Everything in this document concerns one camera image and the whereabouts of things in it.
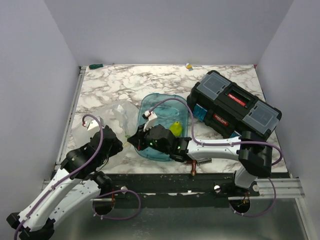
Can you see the brown handled small tool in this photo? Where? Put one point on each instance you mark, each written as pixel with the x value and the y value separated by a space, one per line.
pixel 193 164

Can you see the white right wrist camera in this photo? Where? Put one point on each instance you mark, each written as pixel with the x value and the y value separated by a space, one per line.
pixel 151 118

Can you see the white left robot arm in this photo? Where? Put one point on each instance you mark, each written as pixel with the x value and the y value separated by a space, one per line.
pixel 76 181

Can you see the clear plastic bag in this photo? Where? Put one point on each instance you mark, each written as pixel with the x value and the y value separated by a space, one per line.
pixel 121 116

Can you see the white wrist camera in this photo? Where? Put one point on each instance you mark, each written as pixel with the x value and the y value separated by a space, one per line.
pixel 92 126
pixel 151 118

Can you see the green handled screwdriver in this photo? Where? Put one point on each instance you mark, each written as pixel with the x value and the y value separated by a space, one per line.
pixel 95 66

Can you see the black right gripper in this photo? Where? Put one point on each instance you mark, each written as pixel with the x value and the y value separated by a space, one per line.
pixel 137 140

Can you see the black plastic toolbox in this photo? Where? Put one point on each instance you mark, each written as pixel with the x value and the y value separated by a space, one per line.
pixel 228 108

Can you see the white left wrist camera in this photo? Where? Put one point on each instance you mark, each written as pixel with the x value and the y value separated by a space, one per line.
pixel 92 126

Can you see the aluminium mounting rail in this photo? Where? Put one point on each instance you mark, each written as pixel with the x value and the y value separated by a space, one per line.
pixel 211 186

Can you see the small yellow grey brush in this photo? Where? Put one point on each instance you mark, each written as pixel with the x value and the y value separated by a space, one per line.
pixel 189 67

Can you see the green fake lime fruit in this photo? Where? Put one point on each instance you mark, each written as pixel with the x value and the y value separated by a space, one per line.
pixel 176 129

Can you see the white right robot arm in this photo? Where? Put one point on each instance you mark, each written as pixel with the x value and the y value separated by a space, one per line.
pixel 255 156

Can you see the teal transparent plastic tray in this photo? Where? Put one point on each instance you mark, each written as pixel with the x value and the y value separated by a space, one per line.
pixel 167 113

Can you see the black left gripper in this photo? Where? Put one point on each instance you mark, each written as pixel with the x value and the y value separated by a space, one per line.
pixel 117 147

